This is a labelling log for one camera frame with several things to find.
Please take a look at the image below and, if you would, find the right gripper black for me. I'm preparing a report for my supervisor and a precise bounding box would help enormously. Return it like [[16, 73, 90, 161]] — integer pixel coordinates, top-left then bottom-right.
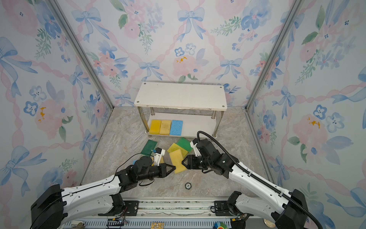
[[181, 156, 214, 170]]

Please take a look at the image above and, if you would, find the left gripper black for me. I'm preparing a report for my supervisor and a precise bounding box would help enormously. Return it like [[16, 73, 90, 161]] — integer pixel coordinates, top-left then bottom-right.
[[138, 163, 176, 183]]

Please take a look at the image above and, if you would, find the large blue sponge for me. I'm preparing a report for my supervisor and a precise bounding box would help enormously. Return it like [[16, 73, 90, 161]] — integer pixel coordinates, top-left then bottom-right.
[[169, 120, 183, 136]]

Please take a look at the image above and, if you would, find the tan yellow orange-backed sponge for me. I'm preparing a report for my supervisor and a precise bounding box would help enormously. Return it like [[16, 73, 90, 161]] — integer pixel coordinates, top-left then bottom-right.
[[159, 120, 172, 135]]

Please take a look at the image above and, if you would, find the bright yellow sponge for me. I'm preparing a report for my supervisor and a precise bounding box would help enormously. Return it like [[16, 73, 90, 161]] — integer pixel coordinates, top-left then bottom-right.
[[149, 120, 162, 135]]

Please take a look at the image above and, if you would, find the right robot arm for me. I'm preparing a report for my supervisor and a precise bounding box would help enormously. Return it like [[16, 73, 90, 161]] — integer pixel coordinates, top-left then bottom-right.
[[182, 138, 308, 229]]

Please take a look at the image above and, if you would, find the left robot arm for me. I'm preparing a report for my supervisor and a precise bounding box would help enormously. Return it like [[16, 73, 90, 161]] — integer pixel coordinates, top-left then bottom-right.
[[30, 156, 176, 229]]

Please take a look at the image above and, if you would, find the white two-tier shelf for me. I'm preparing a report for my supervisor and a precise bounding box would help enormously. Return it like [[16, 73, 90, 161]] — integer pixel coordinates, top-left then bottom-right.
[[134, 82, 227, 138]]

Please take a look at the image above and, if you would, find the pale yellow sponge left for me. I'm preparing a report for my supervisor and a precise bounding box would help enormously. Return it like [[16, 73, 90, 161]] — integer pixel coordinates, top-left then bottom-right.
[[152, 156, 164, 166]]

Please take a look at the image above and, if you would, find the green sponge right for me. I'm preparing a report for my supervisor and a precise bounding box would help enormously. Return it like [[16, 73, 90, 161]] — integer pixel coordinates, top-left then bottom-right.
[[176, 138, 193, 153]]

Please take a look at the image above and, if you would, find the yellow-green sponge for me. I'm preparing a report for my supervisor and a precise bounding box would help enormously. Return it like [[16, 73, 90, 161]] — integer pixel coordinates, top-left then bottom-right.
[[167, 143, 188, 158]]

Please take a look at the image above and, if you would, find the poker chip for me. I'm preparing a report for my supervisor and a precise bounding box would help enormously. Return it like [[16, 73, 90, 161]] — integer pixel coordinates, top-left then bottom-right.
[[185, 182, 192, 190]]

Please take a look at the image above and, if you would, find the dark green scouring sponge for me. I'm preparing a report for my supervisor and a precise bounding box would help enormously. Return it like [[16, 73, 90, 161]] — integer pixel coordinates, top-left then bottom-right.
[[141, 140, 158, 156]]

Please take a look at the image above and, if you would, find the small yellow circuit board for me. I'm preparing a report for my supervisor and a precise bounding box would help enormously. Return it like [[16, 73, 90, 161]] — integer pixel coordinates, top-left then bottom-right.
[[151, 222, 165, 229]]

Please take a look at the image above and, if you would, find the colourful toy object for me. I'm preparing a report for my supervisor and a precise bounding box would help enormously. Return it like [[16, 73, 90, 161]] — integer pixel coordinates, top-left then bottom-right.
[[213, 222, 229, 229]]

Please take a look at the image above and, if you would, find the round beige disc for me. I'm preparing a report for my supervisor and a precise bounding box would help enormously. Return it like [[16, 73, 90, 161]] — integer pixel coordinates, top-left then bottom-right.
[[263, 219, 276, 229]]

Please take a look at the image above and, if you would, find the thin black cable left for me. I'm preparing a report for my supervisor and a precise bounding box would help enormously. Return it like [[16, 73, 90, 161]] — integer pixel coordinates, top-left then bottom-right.
[[114, 153, 155, 187]]

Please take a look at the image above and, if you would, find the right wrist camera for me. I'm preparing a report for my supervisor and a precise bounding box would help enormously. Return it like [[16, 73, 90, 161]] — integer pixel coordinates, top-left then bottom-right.
[[190, 138, 201, 157]]

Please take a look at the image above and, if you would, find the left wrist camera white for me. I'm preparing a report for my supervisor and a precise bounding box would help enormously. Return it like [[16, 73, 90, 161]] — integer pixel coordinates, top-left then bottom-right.
[[152, 148, 166, 158]]

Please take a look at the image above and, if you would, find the black corrugated cable right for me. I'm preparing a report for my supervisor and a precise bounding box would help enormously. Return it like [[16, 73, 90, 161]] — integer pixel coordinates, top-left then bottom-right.
[[196, 131, 324, 229]]

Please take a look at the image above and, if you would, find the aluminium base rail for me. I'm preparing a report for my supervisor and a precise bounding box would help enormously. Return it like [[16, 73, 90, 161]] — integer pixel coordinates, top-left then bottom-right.
[[60, 198, 269, 229]]

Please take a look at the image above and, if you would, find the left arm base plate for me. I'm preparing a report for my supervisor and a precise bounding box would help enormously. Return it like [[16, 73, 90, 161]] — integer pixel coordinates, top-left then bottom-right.
[[98, 200, 140, 216]]

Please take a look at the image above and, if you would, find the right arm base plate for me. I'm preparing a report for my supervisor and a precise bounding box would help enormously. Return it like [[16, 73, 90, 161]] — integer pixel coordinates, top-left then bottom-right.
[[210, 200, 253, 218]]

